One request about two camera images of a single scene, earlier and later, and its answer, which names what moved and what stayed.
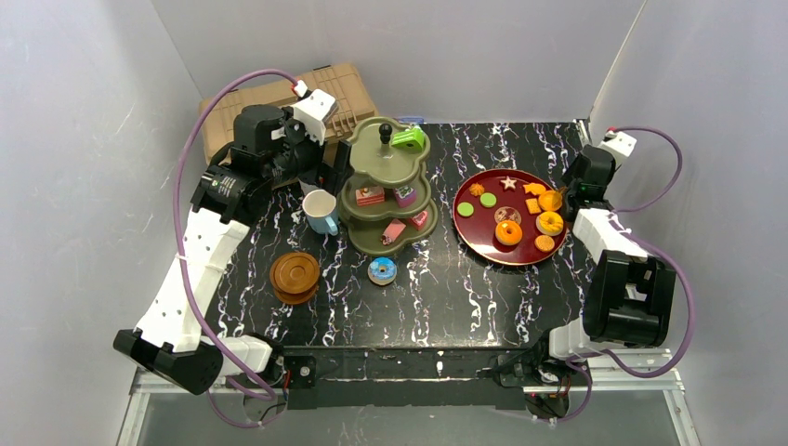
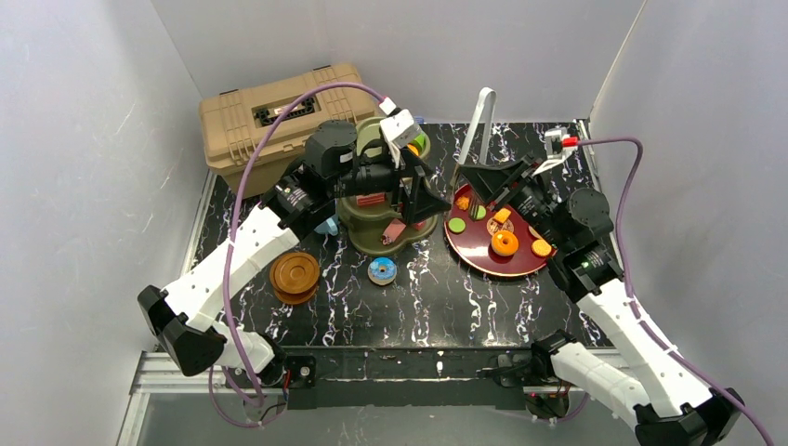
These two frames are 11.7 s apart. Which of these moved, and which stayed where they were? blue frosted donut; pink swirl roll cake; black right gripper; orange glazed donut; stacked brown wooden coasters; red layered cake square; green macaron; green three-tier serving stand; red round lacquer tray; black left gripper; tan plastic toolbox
Moved: red round lacquer tray; green macaron; black left gripper; orange glazed donut; black right gripper
Stayed: blue frosted donut; red layered cake square; tan plastic toolbox; green three-tier serving stand; pink swirl roll cake; stacked brown wooden coasters
